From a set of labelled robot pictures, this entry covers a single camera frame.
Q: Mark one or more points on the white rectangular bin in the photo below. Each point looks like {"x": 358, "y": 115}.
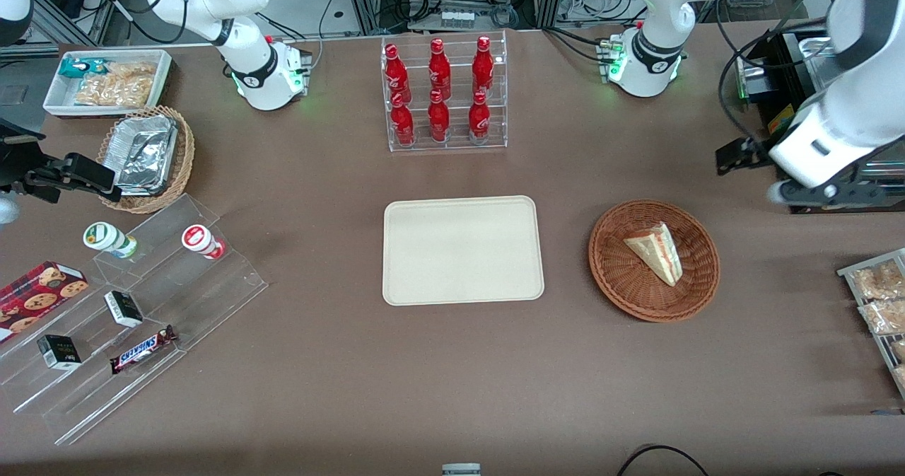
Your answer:
{"x": 60, "y": 97}

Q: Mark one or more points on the brown wicker basket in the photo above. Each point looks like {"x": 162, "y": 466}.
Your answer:
{"x": 622, "y": 278}

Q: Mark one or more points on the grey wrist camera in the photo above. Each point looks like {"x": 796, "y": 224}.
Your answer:
{"x": 820, "y": 194}
{"x": 6, "y": 211}

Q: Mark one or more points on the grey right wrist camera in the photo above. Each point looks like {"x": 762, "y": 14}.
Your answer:
{"x": 6, "y": 211}

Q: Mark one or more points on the clear bag of crackers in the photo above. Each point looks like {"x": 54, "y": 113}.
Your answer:
{"x": 117, "y": 85}

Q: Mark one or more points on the red lid yogurt cup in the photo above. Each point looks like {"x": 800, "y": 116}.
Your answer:
{"x": 199, "y": 240}

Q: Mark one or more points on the stack of foil trays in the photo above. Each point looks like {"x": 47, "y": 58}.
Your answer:
{"x": 145, "y": 154}

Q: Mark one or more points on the triangle sandwich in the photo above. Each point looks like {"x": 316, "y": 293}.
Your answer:
{"x": 657, "y": 253}

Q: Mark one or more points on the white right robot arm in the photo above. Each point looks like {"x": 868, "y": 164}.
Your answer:
{"x": 258, "y": 73}

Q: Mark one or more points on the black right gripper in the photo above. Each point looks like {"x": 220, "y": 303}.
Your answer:
{"x": 15, "y": 159}

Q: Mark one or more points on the light wicker basket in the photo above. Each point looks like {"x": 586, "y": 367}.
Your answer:
{"x": 185, "y": 151}

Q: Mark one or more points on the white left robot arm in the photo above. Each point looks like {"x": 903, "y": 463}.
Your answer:
{"x": 650, "y": 59}

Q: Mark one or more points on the clear acrylic step shelf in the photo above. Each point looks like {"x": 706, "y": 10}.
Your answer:
{"x": 191, "y": 299}

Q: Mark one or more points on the black metal machine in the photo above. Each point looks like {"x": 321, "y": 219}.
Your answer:
{"x": 785, "y": 73}

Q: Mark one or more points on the green lid yogurt cup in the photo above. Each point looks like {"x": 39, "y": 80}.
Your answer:
{"x": 106, "y": 238}

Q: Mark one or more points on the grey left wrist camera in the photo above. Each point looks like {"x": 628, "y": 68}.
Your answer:
{"x": 820, "y": 194}

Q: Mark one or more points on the green snack packet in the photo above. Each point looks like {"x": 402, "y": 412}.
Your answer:
{"x": 78, "y": 67}

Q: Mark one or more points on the beige plastic tray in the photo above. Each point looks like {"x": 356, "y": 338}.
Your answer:
{"x": 463, "y": 250}

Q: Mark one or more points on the red cola bottle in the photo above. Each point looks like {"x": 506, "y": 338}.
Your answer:
{"x": 483, "y": 64}
{"x": 402, "y": 124}
{"x": 439, "y": 66}
{"x": 479, "y": 121}
{"x": 438, "y": 121}
{"x": 394, "y": 69}

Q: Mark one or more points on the grey snack display tray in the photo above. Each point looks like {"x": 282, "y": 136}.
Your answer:
{"x": 848, "y": 272}

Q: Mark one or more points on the red plaid cookie box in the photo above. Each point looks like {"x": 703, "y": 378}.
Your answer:
{"x": 39, "y": 295}

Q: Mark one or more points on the small black box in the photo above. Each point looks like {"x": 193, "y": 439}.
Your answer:
{"x": 124, "y": 308}
{"x": 59, "y": 352}

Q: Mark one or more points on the small grey device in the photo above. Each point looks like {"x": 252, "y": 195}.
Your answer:
{"x": 461, "y": 469}

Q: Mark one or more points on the clear acrylic bottle rack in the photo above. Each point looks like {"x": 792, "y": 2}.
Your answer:
{"x": 456, "y": 143}

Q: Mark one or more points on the Snickers chocolate bar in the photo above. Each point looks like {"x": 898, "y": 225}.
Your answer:
{"x": 141, "y": 349}

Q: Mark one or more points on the clear bag of snacks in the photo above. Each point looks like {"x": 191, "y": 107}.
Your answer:
{"x": 885, "y": 317}
{"x": 880, "y": 279}
{"x": 899, "y": 350}

